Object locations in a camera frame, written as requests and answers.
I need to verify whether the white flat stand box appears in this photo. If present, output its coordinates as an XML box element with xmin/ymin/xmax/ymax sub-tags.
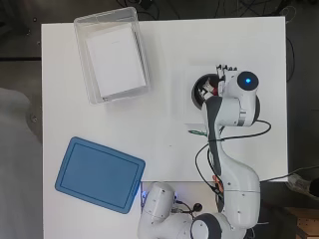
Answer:
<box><xmin>183</xmin><ymin>64</ymin><xmax>233</xmax><ymax>132</ymax></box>

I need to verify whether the grey cable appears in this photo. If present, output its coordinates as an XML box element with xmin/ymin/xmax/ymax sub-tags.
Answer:
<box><xmin>259</xmin><ymin>164</ymin><xmax>319</xmax><ymax>183</ymax></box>

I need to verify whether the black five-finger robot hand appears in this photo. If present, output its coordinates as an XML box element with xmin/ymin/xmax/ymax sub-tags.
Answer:
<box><xmin>195</xmin><ymin>64</ymin><xmax>238</xmax><ymax>101</ymax></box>

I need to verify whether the person's shoe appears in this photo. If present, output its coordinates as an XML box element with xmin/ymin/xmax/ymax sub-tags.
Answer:
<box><xmin>286</xmin><ymin>173</ymin><xmax>313</xmax><ymax>193</ymax></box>

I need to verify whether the red and white packet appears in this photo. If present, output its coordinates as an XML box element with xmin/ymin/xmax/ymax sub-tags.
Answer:
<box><xmin>202</xmin><ymin>79</ymin><xmax>226</xmax><ymax>100</ymax></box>

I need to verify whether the clear plastic box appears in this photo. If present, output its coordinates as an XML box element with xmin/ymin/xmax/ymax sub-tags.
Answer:
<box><xmin>73</xmin><ymin>6</ymin><xmax>152</xmax><ymax>106</ymax></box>

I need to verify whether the thin black cable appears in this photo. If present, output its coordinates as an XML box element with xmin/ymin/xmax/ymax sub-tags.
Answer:
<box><xmin>285</xmin><ymin>35</ymin><xmax>296</xmax><ymax>83</ymax></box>

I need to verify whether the blue plastic box lid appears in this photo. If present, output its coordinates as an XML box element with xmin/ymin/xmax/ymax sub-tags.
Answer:
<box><xmin>54</xmin><ymin>135</ymin><xmax>147</xmax><ymax>215</ymax></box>

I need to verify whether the orange clip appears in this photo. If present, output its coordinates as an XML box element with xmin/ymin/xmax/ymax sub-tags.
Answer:
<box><xmin>211</xmin><ymin>174</ymin><xmax>223</xmax><ymax>193</ymax></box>

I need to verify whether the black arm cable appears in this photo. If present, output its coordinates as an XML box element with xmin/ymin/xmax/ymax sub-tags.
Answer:
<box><xmin>194</xmin><ymin>119</ymin><xmax>272</xmax><ymax>200</ymax></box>

